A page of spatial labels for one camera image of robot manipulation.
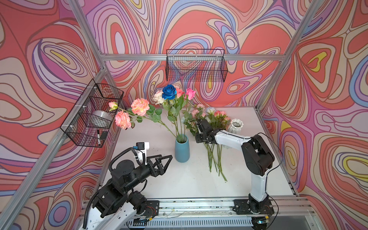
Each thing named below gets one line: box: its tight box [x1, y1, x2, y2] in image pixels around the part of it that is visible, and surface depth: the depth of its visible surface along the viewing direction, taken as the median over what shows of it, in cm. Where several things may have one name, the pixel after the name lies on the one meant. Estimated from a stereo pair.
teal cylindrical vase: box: [174, 133, 191, 163], surface depth 80 cm
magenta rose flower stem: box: [183, 88, 197, 139], surface depth 69 cm
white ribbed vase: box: [227, 118, 244, 135], surface depth 83 cm
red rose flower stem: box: [174, 88, 185, 136], surface depth 71 cm
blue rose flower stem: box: [161, 84, 184, 140], surface depth 68 cm
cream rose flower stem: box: [152, 89, 181, 142], surface depth 69 cm
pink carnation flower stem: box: [108, 97, 178, 140], surface depth 58 cm
